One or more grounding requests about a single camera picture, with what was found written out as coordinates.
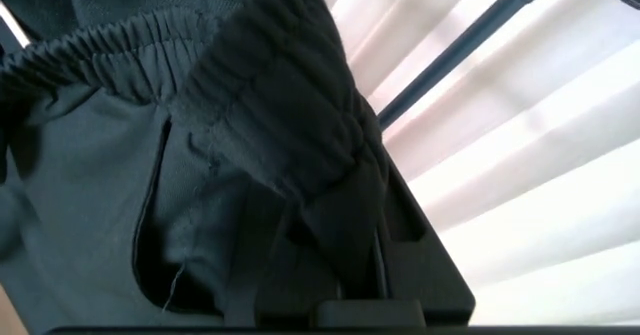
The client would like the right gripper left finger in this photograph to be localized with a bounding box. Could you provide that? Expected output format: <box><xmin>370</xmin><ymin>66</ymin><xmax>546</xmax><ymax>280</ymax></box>
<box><xmin>253</xmin><ymin>209</ymin><xmax>341</xmax><ymax>326</ymax></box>

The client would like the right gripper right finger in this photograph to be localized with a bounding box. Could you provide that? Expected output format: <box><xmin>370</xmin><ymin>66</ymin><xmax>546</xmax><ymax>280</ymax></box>
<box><xmin>374</xmin><ymin>159</ymin><xmax>476</xmax><ymax>326</ymax></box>

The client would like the black garment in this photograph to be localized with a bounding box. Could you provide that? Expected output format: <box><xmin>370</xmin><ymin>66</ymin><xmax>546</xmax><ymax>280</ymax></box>
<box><xmin>0</xmin><ymin>0</ymin><xmax>391</xmax><ymax>329</ymax></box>

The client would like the black clothes rack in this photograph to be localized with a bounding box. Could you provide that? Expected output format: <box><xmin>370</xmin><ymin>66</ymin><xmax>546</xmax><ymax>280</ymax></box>
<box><xmin>377</xmin><ymin>0</ymin><xmax>564</xmax><ymax>131</ymax></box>

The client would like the beige curtain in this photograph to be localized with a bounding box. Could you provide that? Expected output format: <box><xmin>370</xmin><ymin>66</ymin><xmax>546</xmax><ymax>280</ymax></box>
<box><xmin>319</xmin><ymin>0</ymin><xmax>640</xmax><ymax>326</ymax></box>

